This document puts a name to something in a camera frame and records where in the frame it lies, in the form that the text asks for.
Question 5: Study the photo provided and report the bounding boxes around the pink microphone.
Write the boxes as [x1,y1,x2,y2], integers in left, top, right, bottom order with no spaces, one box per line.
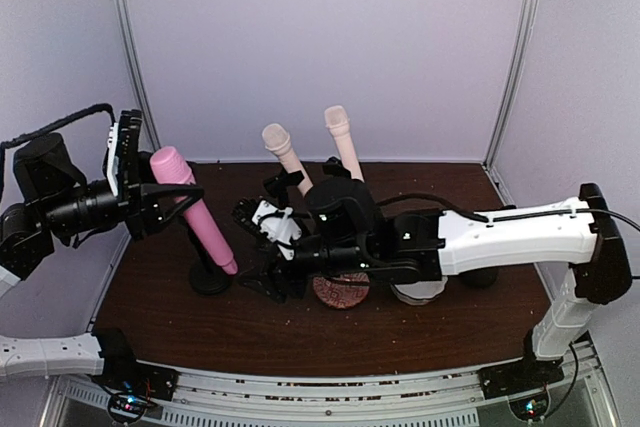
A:
[150,146,238,276]

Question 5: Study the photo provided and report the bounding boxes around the black mic stand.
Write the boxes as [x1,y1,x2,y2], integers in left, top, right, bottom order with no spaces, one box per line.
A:
[322,156,352,180]
[186,226,232,296]
[459,268,499,289]
[263,167,304,209]

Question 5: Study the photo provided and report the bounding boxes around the cream microphone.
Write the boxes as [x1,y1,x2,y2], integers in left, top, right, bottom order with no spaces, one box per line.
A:
[262,123,313,196]
[324,105,364,181]

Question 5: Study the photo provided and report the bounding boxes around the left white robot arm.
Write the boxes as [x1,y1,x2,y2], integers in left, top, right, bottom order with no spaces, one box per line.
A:
[1,103,204,381]

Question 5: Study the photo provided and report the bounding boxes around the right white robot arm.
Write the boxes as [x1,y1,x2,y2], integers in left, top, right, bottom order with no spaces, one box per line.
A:
[232,177,634,362]

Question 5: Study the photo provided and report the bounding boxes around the red patterned dish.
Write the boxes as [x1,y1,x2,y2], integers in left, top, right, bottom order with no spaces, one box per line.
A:
[312,274,369,310]

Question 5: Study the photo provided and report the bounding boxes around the white scalloped bowl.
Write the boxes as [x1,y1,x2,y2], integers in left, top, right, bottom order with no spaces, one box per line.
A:
[391,280,447,306]

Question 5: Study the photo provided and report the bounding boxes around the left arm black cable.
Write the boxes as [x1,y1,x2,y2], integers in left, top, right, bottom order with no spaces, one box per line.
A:
[0,102,115,198]

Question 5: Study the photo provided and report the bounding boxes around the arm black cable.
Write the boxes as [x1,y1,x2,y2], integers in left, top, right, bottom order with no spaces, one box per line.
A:
[0,102,115,198]
[374,193,640,281]

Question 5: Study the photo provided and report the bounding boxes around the left aluminium frame post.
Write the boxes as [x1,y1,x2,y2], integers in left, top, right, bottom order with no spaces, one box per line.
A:
[113,0,162,151]

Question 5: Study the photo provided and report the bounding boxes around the aluminium frame post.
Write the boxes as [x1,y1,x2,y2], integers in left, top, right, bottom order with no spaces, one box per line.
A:
[113,0,162,151]
[483,0,539,171]

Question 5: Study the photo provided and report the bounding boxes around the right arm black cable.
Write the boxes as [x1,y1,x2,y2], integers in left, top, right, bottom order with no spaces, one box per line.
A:
[374,193,640,281]

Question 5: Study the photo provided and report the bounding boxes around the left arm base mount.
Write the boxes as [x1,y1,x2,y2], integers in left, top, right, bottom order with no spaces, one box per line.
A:
[89,363,179,426]

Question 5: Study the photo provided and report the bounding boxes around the front aluminium rail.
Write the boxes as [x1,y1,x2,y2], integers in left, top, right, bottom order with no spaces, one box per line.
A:
[49,341,609,427]

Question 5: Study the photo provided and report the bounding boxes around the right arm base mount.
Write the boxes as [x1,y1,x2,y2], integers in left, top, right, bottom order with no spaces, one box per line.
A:
[478,359,564,423]

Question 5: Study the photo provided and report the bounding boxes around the right aluminium frame post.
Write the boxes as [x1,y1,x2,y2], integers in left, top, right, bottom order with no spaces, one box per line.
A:
[483,0,539,171]

